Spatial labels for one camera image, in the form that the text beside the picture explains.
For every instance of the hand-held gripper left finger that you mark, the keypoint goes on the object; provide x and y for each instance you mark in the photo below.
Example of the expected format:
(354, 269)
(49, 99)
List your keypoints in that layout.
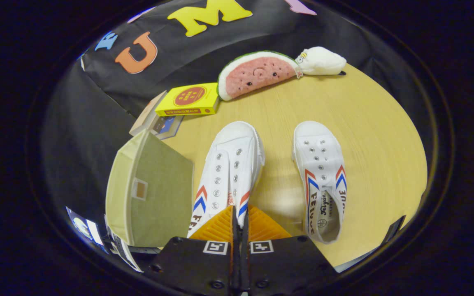
(196, 263)

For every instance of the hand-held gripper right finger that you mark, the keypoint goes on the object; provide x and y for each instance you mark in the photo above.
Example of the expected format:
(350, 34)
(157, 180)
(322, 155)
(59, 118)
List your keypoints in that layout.
(286, 263)

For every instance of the beige fabric storage box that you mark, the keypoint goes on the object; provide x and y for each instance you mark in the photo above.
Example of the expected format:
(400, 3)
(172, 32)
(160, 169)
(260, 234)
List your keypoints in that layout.
(163, 193)

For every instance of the white canvas shoe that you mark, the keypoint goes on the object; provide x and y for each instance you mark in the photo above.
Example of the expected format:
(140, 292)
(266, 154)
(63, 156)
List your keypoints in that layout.
(228, 164)
(319, 164)

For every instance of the blue and white printed object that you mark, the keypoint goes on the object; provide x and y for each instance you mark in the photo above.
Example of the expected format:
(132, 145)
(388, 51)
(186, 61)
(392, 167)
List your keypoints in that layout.
(84, 226)

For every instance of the blue book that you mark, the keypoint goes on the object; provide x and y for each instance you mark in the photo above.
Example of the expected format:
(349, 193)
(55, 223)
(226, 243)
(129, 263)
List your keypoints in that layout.
(169, 125)

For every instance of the yellow book with red circle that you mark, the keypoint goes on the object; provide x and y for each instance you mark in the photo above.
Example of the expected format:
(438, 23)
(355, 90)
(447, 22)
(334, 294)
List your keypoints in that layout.
(187, 98)

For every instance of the watermelon slice plush toy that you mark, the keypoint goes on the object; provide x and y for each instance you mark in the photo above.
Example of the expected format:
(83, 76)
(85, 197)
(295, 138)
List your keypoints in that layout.
(257, 74)

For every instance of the white plush toy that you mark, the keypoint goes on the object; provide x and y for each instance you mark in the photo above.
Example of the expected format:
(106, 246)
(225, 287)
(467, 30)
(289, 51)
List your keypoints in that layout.
(321, 61)

